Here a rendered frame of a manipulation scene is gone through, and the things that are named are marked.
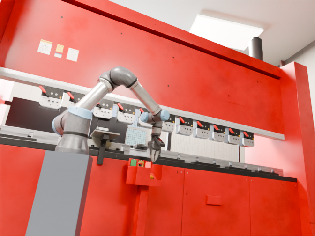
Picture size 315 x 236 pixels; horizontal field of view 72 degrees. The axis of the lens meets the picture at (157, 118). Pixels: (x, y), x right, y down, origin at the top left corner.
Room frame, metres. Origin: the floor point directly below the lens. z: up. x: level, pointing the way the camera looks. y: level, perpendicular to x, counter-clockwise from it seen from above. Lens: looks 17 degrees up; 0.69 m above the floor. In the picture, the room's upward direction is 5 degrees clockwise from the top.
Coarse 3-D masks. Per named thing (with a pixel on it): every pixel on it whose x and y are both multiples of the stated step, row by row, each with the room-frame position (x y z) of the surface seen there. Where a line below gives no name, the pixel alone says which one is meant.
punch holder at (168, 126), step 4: (172, 116) 1.97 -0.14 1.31; (168, 120) 1.94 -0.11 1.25; (172, 120) 1.96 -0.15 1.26; (164, 124) 1.92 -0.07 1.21; (168, 124) 1.94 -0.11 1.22; (172, 124) 1.96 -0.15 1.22; (164, 128) 1.93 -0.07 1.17; (168, 128) 1.94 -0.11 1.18; (172, 128) 1.96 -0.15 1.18; (168, 132) 2.02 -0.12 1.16
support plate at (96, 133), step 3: (93, 132) 1.53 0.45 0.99; (96, 132) 1.51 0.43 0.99; (99, 132) 1.50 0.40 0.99; (102, 132) 1.49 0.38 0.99; (105, 132) 1.50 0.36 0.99; (108, 132) 1.51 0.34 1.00; (90, 135) 1.68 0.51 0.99; (93, 135) 1.65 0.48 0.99; (96, 135) 1.64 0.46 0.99; (99, 135) 1.63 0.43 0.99; (111, 135) 1.58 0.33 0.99; (114, 135) 1.57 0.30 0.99; (117, 135) 1.56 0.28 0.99; (111, 138) 1.70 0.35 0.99; (114, 138) 1.69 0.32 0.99
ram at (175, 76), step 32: (32, 0) 1.45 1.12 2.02; (32, 32) 1.48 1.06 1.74; (64, 32) 1.56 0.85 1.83; (96, 32) 1.65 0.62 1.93; (128, 32) 1.76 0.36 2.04; (0, 64) 1.43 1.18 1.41; (32, 64) 1.50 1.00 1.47; (64, 64) 1.58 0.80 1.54; (96, 64) 1.67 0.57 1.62; (128, 64) 1.78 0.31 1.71; (160, 64) 1.89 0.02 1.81; (192, 64) 2.03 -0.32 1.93; (224, 64) 2.19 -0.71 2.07; (128, 96) 1.79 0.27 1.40; (160, 96) 1.91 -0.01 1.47; (192, 96) 2.04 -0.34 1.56; (224, 96) 2.19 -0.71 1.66; (256, 96) 2.37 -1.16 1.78
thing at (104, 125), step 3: (99, 120) 1.74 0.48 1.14; (102, 120) 1.75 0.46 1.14; (105, 120) 1.76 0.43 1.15; (108, 120) 1.77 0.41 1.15; (99, 123) 1.74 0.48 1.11; (102, 123) 1.75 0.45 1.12; (105, 123) 1.76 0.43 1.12; (108, 123) 1.77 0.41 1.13; (99, 126) 1.75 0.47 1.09; (102, 126) 1.75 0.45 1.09; (105, 126) 1.76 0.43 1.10; (108, 126) 1.77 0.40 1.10; (102, 129) 1.76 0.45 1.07; (105, 129) 1.77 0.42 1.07; (108, 129) 1.78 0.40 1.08
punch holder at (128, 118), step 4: (120, 104) 1.77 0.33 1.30; (124, 104) 1.78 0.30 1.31; (128, 104) 1.79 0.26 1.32; (124, 108) 1.78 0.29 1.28; (128, 108) 1.79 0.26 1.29; (132, 108) 1.81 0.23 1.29; (116, 112) 1.83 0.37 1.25; (120, 112) 1.77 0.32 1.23; (128, 112) 1.80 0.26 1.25; (132, 112) 1.81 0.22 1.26; (116, 116) 1.83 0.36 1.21; (120, 116) 1.77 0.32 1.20; (124, 116) 1.80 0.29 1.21; (128, 116) 1.80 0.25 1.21; (132, 116) 1.81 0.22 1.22; (116, 120) 1.80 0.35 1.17; (120, 120) 1.77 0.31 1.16; (124, 120) 1.78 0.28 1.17; (128, 120) 1.80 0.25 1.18; (132, 120) 1.81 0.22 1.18; (128, 124) 1.86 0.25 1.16
